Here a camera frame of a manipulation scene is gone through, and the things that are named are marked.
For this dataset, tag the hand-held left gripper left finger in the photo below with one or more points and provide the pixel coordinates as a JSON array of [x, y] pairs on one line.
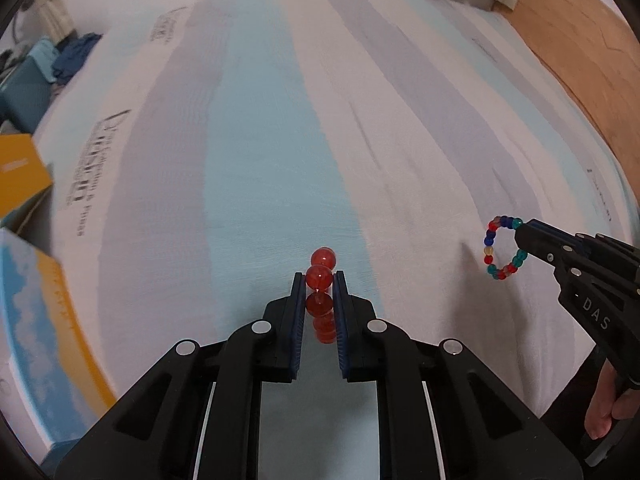
[[298, 325]]

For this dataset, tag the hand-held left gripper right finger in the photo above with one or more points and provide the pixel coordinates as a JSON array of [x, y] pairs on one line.
[[341, 325]]

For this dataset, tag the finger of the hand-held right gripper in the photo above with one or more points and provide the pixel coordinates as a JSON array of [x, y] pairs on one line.
[[537, 245], [555, 235]]

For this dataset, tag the cardboard box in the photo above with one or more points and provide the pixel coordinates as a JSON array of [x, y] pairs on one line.
[[30, 320]]

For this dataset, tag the person's right hand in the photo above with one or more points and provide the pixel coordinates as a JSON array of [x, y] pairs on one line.
[[600, 410]]

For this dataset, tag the person's dark clothing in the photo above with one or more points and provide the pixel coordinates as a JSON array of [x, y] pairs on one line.
[[565, 410]]

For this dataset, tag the striped printed bed sheet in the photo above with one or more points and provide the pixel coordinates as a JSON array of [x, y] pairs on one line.
[[300, 110]]

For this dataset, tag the blue clothing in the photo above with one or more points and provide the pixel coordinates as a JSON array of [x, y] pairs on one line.
[[75, 57]]

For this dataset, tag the teal suitcase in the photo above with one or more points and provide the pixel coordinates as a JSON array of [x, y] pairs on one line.
[[25, 95]]

